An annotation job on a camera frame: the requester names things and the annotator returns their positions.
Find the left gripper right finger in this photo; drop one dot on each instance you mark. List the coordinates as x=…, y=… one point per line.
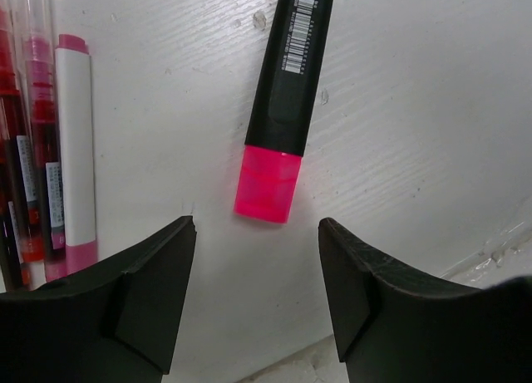
x=394, y=323

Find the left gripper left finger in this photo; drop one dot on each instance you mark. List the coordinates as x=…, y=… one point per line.
x=115, y=321

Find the pink highlighter black body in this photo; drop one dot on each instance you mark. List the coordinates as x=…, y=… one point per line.
x=282, y=110

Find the white marker pink cap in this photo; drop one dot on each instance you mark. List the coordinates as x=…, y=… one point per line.
x=74, y=104

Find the red gel pen middle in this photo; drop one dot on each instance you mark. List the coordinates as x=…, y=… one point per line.
x=17, y=147

